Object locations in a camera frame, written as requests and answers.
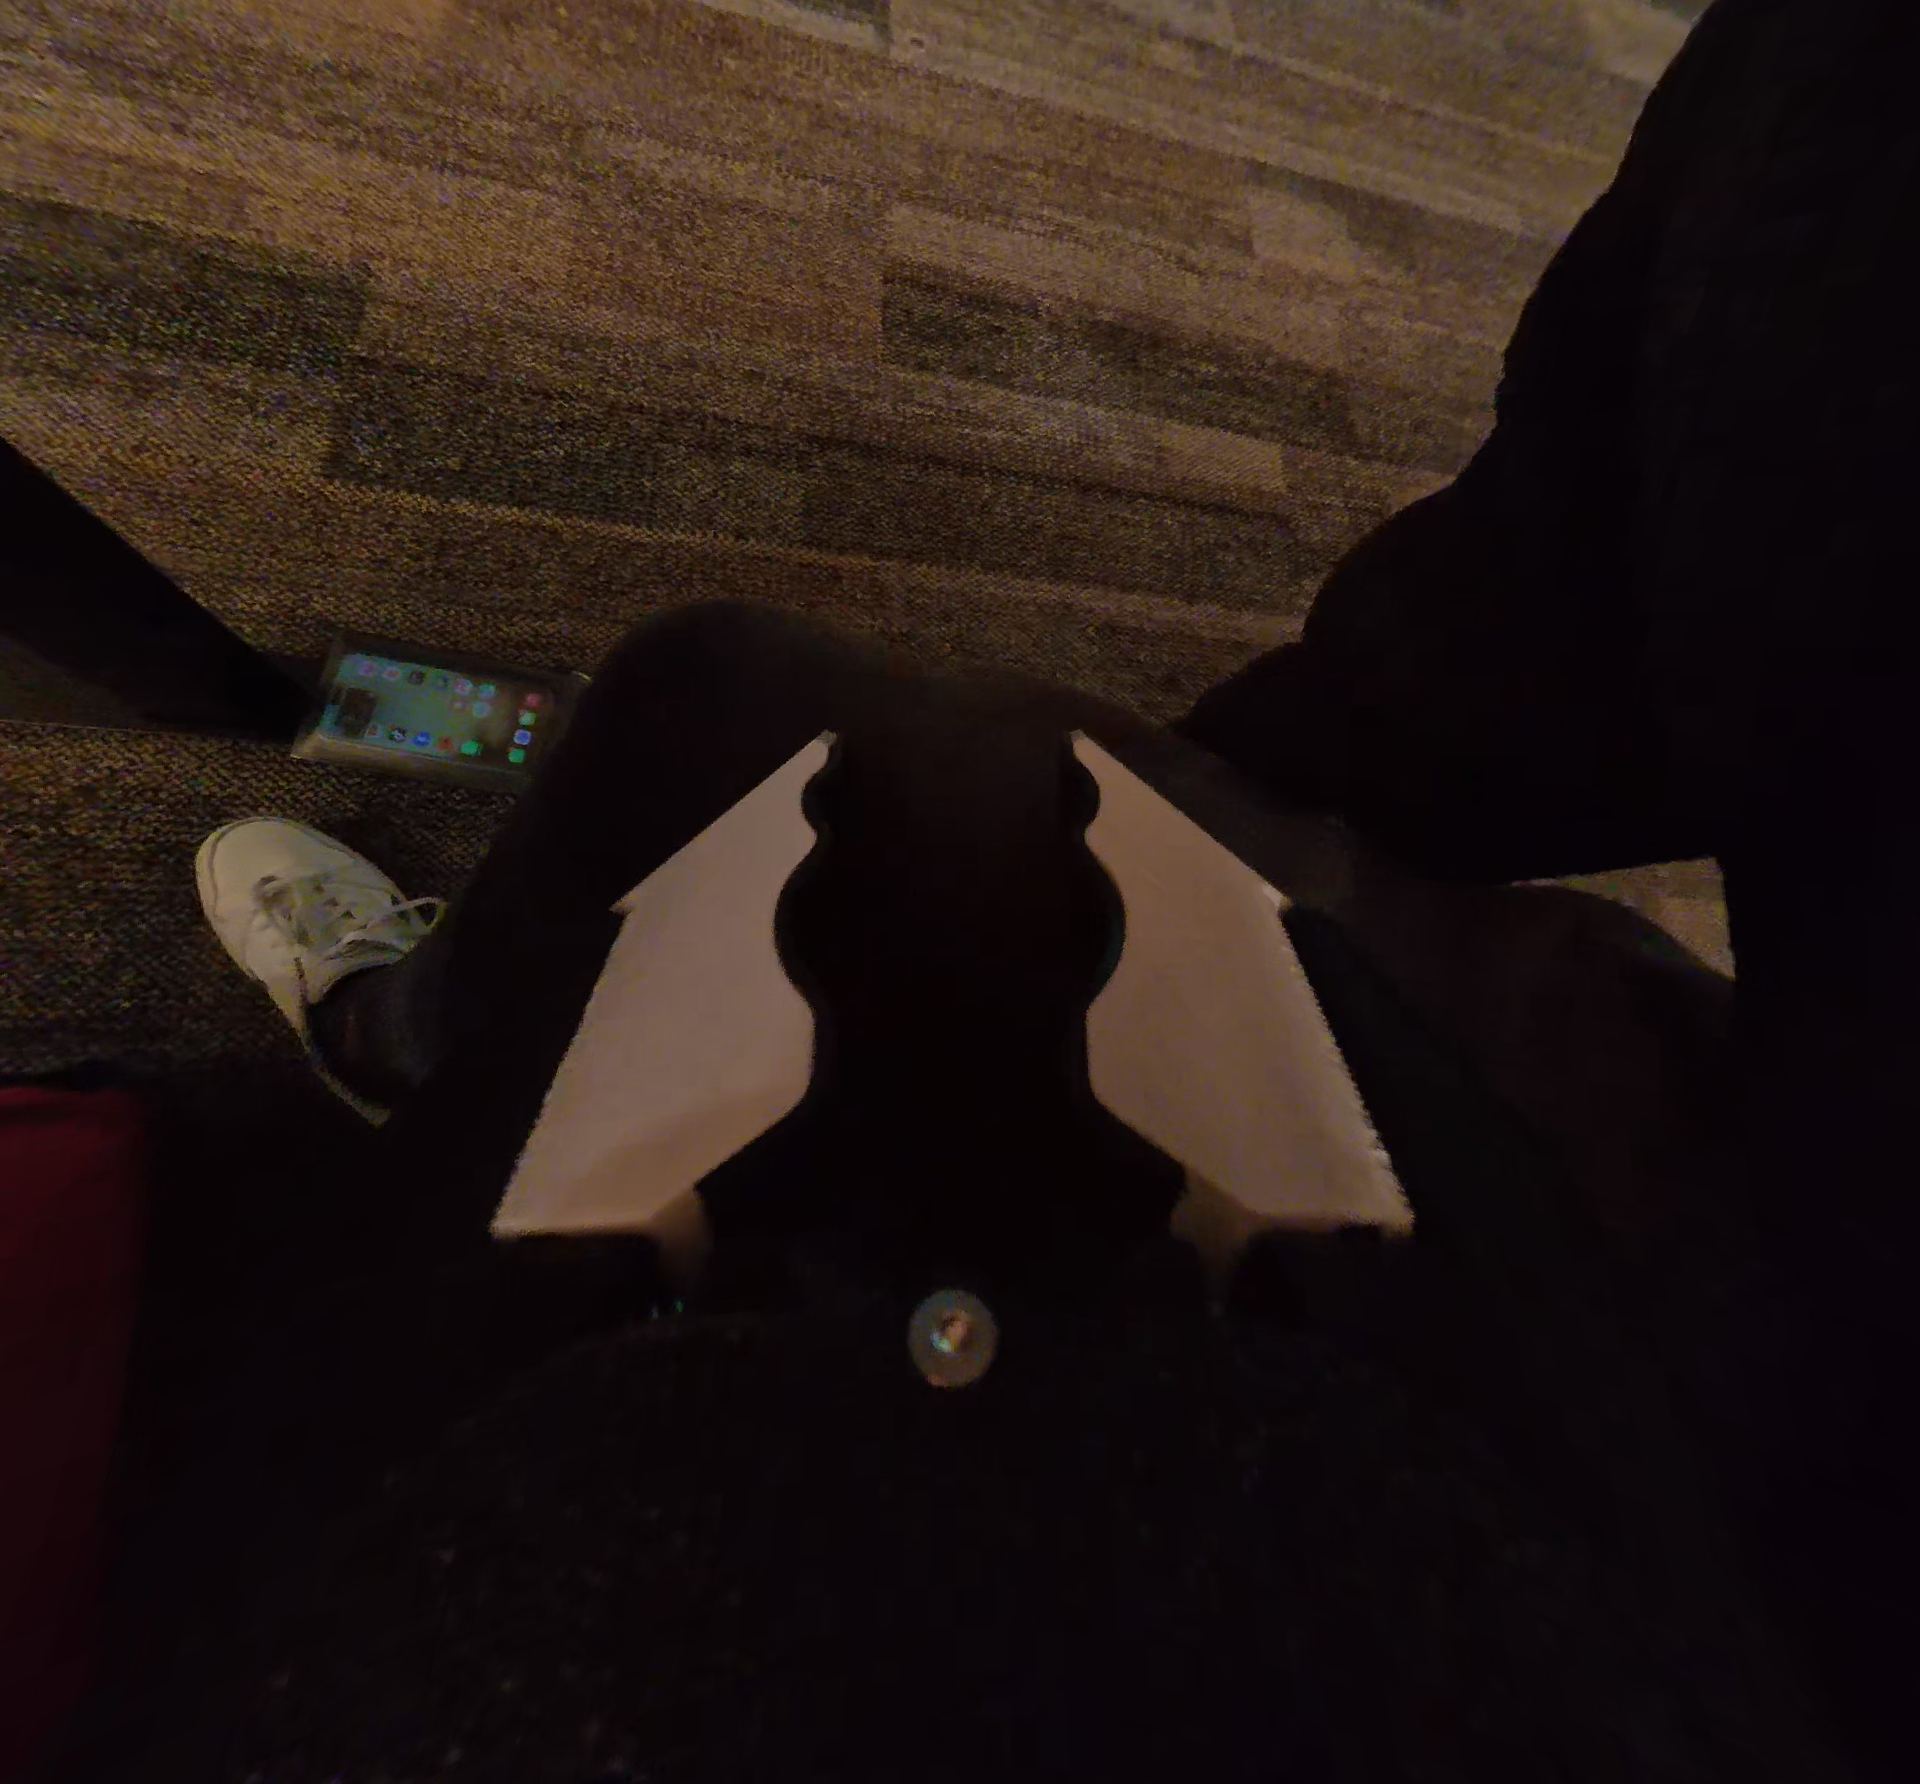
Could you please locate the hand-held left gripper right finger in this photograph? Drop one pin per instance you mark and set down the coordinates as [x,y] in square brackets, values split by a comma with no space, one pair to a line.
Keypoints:
[1244,1048]

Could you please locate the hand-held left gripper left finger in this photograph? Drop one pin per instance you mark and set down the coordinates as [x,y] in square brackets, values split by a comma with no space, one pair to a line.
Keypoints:
[660,1048]

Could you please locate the smartphone with lit screen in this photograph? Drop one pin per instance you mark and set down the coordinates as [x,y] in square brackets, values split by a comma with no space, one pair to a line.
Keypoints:
[434,720]

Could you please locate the white sneaker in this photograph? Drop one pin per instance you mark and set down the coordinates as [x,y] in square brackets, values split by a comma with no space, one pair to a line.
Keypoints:
[284,898]

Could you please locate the red cloth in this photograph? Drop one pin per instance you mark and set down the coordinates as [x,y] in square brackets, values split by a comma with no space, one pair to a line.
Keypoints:
[61,1362]

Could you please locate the person's right leg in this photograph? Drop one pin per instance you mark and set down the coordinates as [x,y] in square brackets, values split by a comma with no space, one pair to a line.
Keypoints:
[1650,464]

